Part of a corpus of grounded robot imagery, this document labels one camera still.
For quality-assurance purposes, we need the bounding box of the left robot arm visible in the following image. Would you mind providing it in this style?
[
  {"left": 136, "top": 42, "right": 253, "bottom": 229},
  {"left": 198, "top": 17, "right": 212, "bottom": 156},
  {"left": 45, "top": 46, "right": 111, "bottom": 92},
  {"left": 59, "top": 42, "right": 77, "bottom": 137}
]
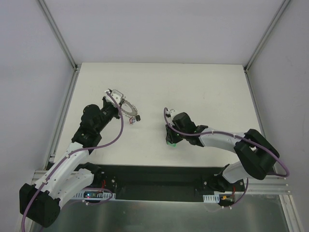
[{"left": 19, "top": 91, "right": 124, "bottom": 232}]

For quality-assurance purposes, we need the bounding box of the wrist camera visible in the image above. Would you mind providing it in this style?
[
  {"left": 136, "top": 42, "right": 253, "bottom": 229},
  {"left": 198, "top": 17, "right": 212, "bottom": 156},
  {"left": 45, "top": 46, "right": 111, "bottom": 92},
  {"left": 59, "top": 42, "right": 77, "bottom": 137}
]
[
  {"left": 105, "top": 89, "right": 125, "bottom": 104},
  {"left": 166, "top": 109, "right": 180, "bottom": 120}
]

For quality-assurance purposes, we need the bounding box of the aluminium frame right post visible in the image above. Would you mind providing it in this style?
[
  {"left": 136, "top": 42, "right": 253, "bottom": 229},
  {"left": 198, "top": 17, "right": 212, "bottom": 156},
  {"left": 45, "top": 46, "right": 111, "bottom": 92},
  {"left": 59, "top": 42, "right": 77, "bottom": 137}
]
[{"left": 243, "top": 0, "right": 292, "bottom": 73}]

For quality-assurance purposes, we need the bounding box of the aluminium frame post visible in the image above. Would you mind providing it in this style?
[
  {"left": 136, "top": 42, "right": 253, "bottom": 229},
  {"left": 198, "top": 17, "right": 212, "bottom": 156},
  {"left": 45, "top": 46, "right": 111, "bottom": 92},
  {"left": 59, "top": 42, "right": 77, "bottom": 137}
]
[
  {"left": 243, "top": 0, "right": 292, "bottom": 73},
  {"left": 36, "top": 0, "right": 78, "bottom": 71}
]

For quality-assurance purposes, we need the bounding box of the aluminium frame left post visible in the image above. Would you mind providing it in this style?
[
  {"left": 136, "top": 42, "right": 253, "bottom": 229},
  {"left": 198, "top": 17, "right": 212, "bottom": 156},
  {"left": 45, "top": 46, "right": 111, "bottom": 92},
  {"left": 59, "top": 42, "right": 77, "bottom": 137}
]
[{"left": 36, "top": 0, "right": 78, "bottom": 71}]

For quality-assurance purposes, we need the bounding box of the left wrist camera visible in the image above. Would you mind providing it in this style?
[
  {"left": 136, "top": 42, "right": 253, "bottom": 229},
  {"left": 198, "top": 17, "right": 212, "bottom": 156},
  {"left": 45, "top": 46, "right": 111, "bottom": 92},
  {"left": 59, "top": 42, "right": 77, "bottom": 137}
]
[{"left": 105, "top": 89, "right": 125, "bottom": 104}]

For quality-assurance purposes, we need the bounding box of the right white cable duct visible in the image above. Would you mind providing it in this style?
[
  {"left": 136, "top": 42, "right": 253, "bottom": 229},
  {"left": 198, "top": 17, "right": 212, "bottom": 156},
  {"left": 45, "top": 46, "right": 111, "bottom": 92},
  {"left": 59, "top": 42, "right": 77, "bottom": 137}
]
[{"left": 203, "top": 194, "right": 220, "bottom": 203}]

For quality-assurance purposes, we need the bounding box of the left white cable duct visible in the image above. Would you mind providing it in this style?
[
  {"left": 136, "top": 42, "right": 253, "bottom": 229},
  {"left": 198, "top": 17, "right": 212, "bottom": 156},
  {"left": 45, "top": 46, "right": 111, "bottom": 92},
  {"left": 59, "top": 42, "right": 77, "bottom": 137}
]
[{"left": 72, "top": 190, "right": 116, "bottom": 201}]

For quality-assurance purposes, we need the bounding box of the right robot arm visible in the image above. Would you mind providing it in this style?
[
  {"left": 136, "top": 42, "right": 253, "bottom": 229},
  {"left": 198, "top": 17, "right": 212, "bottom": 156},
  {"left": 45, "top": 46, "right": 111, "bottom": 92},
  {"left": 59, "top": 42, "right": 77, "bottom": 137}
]
[{"left": 164, "top": 109, "right": 280, "bottom": 192}]

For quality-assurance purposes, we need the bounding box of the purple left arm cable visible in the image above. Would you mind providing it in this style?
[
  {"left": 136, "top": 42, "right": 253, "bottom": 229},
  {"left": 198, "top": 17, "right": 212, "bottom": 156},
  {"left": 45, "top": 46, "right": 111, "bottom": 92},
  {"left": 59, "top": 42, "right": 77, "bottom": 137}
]
[{"left": 21, "top": 93, "right": 126, "bottom": 229}]

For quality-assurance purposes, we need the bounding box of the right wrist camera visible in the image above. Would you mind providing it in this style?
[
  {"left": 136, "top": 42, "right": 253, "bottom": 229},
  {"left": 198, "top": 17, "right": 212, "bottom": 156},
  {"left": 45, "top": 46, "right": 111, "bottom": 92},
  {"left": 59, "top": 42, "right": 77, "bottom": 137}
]
[{"left": 166, "top": 109, "right": 180, "bottom": 120}]

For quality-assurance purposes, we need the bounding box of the white cable duct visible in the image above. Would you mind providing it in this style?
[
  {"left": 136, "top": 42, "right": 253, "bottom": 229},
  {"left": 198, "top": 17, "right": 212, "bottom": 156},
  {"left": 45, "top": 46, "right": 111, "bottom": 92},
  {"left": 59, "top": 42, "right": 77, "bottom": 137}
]
[
  {"left": 203, "top": 194, "right": 220, "bottom": 203},
  {"left": 72, "top": 190, "right": 116, "bottom": 201}
]

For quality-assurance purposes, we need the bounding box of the metal key organiser ring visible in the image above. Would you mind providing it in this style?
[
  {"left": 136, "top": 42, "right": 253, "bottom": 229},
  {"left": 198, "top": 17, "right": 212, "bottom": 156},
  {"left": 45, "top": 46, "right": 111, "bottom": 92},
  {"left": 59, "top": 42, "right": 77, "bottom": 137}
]
[{"left": 119, "top": 98, "right": 140, "bottom": 121}]

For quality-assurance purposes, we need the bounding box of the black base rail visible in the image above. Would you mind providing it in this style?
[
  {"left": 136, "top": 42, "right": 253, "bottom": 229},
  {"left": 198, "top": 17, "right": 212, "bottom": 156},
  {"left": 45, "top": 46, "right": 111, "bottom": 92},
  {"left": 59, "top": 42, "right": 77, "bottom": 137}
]
[{"left": 73, "top": 164, "right": 252, "bottom": 201}]

